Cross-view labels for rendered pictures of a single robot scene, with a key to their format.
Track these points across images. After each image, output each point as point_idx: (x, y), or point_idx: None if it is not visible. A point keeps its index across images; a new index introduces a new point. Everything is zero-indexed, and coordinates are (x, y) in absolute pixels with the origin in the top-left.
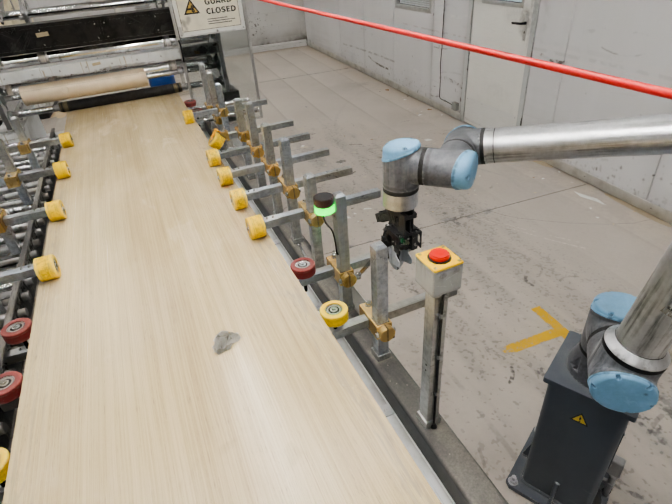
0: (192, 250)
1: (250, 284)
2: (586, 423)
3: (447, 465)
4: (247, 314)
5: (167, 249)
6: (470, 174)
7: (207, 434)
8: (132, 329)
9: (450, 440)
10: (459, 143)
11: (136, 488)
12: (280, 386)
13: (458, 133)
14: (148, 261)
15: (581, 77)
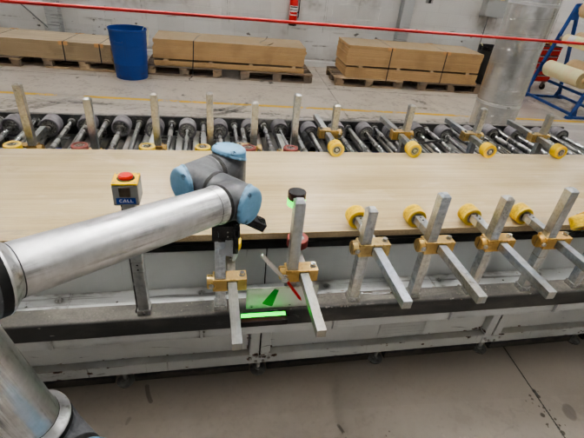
0: (345, 196)
1: (286, 213)
2: None
3: (107, 306)
4: None
5: (351, 188)
6: (170, 180)
7: (169, 187)
8: (266, 174)
9: (121, 315)
10: (206, 170)
11: (159, 171)
12: None
13: (230, 177)
14: (338, 181)
15: None
